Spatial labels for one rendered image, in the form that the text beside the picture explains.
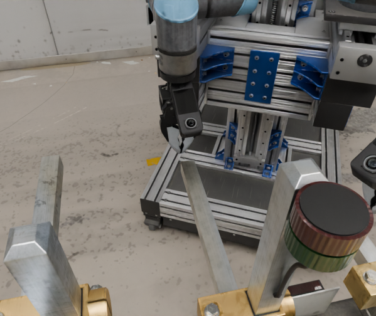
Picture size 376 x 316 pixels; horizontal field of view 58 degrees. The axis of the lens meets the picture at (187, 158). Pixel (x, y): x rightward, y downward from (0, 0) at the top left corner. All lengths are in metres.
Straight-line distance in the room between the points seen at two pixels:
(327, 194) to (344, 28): 0.78
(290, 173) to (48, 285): 0.25
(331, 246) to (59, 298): 0.26
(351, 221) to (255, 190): 1.29
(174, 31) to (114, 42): 2.46
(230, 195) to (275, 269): 1.12
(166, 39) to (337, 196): 0.43
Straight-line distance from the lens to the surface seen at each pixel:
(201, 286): 1.51
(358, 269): 0.61
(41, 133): 2.37
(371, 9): 1.05
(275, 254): 0.39
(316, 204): 0.29
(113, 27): 3.03
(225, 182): 1.58
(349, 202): 0.31
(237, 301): 0.53
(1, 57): 3.20
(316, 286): 0.77
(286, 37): 1.08
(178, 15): 0.62
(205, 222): 0.61
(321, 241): 0.29
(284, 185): 0.33
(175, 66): 0.65
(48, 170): 0.60
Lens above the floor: 1.35
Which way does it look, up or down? 42 degrees down
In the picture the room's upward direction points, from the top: straight up
